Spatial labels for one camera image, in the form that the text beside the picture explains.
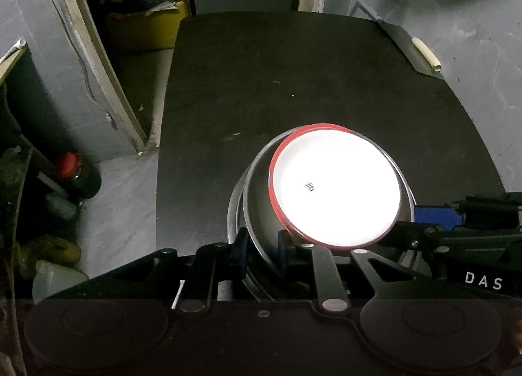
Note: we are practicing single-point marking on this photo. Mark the wooden board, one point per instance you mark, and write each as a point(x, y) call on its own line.
point(10, 58)

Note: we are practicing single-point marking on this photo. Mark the steel bowl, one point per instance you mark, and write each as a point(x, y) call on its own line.
point(261, 237)

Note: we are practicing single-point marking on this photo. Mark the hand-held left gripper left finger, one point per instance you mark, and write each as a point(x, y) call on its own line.
point(244, 255)

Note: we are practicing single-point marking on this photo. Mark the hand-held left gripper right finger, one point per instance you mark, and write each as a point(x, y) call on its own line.
point(282, 247)

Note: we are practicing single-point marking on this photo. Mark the wooden door frame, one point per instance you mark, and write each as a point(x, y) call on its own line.
point(106, 74)

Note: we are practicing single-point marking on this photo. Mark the white plastic jug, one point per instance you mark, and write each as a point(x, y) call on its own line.
point(57, 282)

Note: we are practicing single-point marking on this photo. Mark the yellow box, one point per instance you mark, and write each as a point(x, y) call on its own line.
point(142, 31)

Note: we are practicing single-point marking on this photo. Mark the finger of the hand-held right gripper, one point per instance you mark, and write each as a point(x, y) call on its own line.
point(412, 235)
point(436, 216)

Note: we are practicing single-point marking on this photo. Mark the large steel plate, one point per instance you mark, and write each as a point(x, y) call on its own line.
point(235, 217)

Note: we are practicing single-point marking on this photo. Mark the red capped dark bottle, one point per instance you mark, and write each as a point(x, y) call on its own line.
point(77, 176)

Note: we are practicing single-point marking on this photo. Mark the yellow plastic bottle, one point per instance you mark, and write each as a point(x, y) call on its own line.
point(49, 251)

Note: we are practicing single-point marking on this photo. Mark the white rolled tube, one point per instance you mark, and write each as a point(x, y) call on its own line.
point(426, 54)

